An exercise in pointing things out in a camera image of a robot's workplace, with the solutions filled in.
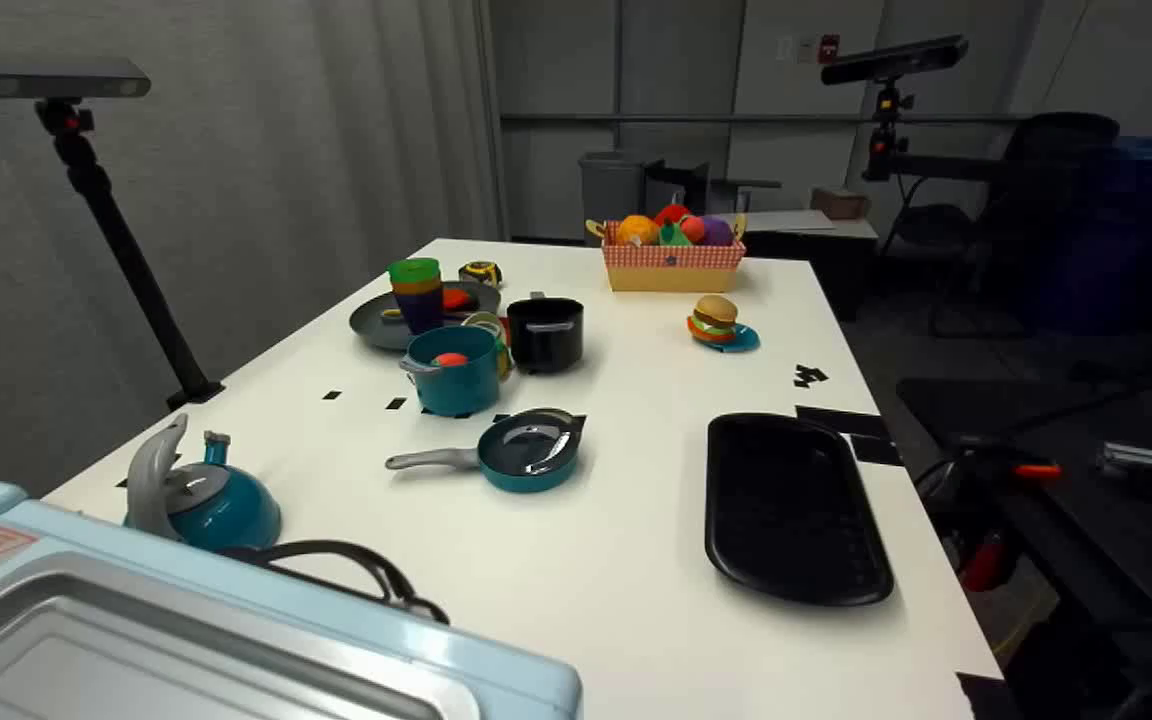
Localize teal toy pot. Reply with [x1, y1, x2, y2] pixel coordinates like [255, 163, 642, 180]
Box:
[400, 325, 516, 421]

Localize yellow and black toy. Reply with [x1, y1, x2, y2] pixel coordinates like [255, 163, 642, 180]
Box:
[455, 256, 507, 294]

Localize pink and yellow cardboard basket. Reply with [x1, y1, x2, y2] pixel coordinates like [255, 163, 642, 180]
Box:
[585, 216, 751, 297]

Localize orange-red toy food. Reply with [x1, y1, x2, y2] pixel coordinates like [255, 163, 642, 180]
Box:
[437, 280, 479, 319]

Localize toy burger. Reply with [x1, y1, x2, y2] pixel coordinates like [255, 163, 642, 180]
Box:
[683, 294, 744, 351]

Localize orange toy fruit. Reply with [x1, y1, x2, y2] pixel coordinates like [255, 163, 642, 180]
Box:
[611, 213, 665, 249]

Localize purple toy cup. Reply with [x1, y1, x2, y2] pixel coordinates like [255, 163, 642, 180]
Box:
[397, 289, 449, 335]

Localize small teal toy plate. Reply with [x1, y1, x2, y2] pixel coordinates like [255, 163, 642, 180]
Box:
[712, 319, 764, 357]

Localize grey bin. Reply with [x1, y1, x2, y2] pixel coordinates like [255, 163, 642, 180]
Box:
[577, 150, 652, 230]

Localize green toy cup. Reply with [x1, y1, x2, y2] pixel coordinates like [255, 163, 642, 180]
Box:
[382, 256, 444, 294]

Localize grey round plate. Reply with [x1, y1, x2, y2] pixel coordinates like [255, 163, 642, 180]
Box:
[349, 277, 505, 357]

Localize black rectangular tray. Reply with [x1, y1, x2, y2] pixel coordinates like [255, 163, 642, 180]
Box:
[700, 408, 901, 614]

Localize brown cardboard box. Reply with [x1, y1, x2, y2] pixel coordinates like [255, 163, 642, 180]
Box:
[808, 185, 873, 225]

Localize teal toy kettle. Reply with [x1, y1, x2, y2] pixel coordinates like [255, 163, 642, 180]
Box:
[119, 411, 286, 555]

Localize light blue toaster oven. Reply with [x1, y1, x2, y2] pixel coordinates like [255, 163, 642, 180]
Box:
[0, 466, 586, 720]

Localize blue bin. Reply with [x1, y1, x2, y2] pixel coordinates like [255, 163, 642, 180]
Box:
[1052, 131, 1152, 335]

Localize black pot with grey handles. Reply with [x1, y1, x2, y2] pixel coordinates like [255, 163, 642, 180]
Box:
[505, 289, 586, 376]

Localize black power cable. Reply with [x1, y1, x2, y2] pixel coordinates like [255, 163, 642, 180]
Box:
[226, 536, 450, 628]

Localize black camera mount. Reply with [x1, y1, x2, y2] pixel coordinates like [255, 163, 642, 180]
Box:
[864, 75, 912, 185]

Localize red handled tool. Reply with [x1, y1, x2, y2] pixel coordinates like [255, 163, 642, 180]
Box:
[1000, 455, 1071, 487]

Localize black camera tripod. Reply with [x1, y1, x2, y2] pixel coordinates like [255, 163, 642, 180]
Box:
[31, 93, 226, 411]

